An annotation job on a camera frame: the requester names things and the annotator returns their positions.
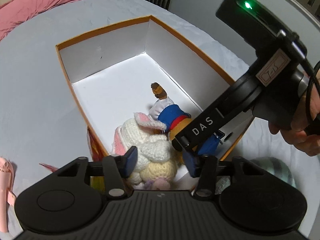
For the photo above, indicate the pink selfie stick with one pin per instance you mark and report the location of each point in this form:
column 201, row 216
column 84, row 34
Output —
column 7, row 196

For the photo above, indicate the person right hand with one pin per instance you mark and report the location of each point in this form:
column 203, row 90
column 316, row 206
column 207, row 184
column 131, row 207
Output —
column 296, row 136

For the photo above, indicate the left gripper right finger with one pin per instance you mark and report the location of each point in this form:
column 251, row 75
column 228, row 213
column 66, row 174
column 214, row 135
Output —
column 202, row 167

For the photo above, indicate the grey bed sheet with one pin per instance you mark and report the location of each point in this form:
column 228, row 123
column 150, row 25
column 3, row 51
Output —
column 71, row 203

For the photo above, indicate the blue orange plush doll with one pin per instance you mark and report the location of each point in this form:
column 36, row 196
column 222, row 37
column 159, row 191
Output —
column 169, row 113

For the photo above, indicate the crocheted white bunny doll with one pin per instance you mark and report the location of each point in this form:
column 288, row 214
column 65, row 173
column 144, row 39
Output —
column 156, row 166

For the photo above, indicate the dark pink pillow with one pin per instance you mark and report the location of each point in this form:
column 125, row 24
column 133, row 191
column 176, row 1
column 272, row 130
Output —
column 16, row 12

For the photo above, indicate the red feather cat toy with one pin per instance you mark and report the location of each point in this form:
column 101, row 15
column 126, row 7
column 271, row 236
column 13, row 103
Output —
column 49, row 167

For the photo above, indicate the orange cardboard box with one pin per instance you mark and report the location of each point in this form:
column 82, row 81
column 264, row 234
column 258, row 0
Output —
column 110, row 71

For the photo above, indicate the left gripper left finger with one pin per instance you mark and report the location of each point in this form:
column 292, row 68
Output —
column 117, row 168

